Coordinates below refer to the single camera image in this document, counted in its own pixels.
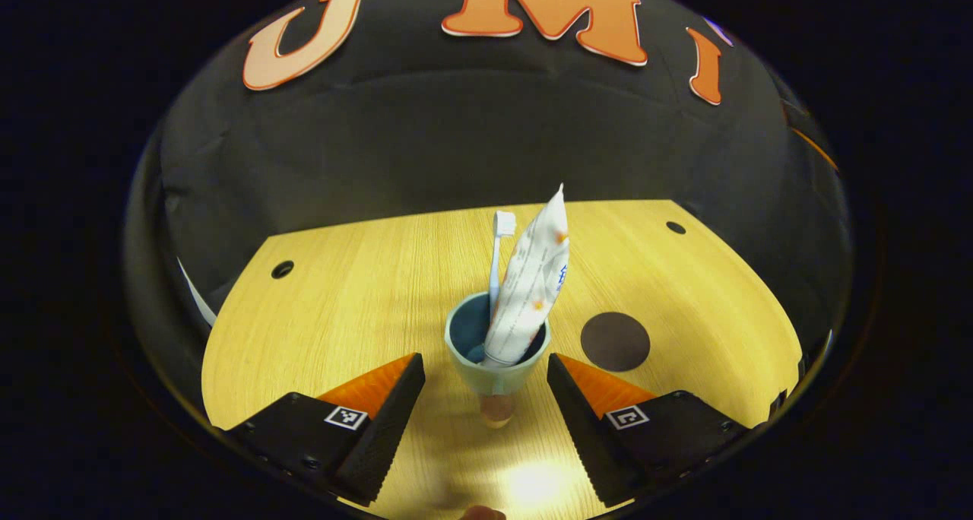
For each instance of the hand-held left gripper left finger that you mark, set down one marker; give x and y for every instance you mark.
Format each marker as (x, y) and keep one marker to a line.
(384, 436)

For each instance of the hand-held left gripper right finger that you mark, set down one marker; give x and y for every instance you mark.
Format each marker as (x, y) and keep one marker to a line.
(589, 436)

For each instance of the dark round coaster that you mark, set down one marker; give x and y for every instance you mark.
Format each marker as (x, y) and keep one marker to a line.
(616, 341)

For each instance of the white toothpaste tube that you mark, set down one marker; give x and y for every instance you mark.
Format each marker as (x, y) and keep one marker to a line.
(528, 292)

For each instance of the white toothbrush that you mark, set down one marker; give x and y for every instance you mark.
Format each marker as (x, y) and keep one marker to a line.
(502, 223)

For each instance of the wooden desktop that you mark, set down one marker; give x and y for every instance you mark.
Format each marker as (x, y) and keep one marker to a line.
(357, 307)

